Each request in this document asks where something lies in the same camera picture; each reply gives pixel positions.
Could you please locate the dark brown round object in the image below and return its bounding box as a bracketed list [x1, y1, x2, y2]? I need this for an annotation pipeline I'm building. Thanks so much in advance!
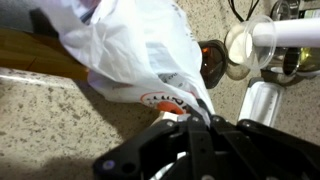
[198, 39, 229, 89]

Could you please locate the white cylindrical tube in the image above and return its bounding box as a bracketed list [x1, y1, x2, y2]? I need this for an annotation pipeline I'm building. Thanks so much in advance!
[252, 17, 320, 48]

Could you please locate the white printed plastic bag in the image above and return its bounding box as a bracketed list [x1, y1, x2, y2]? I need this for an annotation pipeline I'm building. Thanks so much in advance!
[33, 0, 216, 126]

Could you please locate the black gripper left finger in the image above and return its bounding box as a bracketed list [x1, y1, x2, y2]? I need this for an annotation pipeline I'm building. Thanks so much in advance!
[93, 114, 214, 180]

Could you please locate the clear plastic cup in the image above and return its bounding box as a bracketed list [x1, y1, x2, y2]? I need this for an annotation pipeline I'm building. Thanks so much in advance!
[224, 14, 278, 72]

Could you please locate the wooden base cabinet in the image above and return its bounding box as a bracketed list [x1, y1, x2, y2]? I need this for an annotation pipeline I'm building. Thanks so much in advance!
[0, 28, 89, 81]

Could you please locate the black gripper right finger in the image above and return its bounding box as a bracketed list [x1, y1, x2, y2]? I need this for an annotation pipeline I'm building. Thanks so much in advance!
[210, 114, 320, 180]

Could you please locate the thin black cable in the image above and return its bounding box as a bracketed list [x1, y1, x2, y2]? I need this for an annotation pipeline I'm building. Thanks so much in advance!
[228, 0, 261, 23]

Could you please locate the glass jar with metal lid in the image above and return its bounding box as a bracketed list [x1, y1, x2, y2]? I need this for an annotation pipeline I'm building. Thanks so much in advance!
[270, 0, 301, 22]

